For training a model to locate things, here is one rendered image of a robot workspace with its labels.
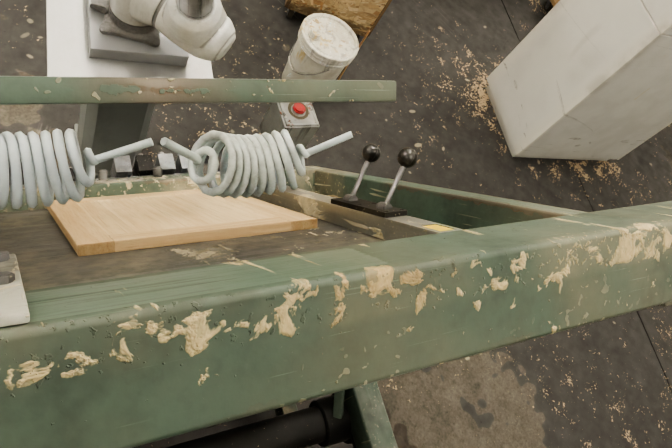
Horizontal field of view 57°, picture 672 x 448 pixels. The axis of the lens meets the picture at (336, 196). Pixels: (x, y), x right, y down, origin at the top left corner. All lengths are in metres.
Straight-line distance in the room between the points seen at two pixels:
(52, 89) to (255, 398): 0.27
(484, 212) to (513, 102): 2.55
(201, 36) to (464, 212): 0.95
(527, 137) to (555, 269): 3.01
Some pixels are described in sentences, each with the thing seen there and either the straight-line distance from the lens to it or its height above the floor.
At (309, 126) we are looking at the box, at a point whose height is 0.92.
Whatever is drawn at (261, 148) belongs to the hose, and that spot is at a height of 1.86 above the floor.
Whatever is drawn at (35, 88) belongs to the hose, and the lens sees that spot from 0.50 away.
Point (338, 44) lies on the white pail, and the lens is 3.06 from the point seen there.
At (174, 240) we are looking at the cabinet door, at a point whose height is 1.35.
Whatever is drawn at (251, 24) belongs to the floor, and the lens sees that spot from 3.45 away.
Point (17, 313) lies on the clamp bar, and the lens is 0.45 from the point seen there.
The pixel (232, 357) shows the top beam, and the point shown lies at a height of 1.89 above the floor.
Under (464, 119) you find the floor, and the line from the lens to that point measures 3.73.
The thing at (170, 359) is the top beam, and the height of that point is 1.89.
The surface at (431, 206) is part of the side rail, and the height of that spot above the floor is 1.34.
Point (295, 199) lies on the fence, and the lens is 1.40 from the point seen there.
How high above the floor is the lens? 2.34
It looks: 52 degrees down
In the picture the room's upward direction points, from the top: 40 degrees clockwise
